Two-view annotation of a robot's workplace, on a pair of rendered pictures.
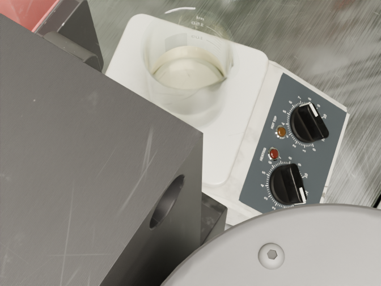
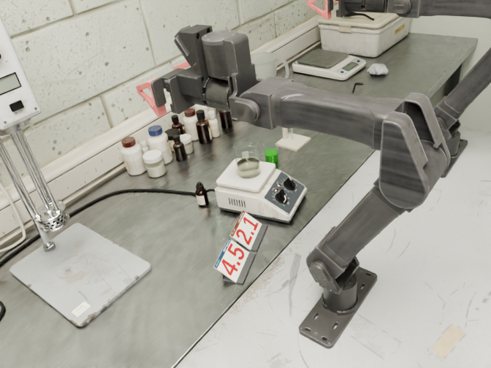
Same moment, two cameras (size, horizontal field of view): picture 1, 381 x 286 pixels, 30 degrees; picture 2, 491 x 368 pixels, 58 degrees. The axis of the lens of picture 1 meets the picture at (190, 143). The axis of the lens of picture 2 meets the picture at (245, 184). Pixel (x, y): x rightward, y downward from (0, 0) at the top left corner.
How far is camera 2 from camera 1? 0.71 m
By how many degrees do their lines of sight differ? 35
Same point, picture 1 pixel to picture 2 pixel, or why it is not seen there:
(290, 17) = (291, 172)
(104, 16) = not seen: hidden behind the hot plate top
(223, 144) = (259, 181)
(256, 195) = (269, 198)
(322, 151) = (295, 193)
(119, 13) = not seen: hidden behind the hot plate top
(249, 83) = (268, 169)
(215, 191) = (256, 195)
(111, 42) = not seen: hidden behind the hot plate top
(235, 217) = (264, 207)
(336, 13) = (306, 171)
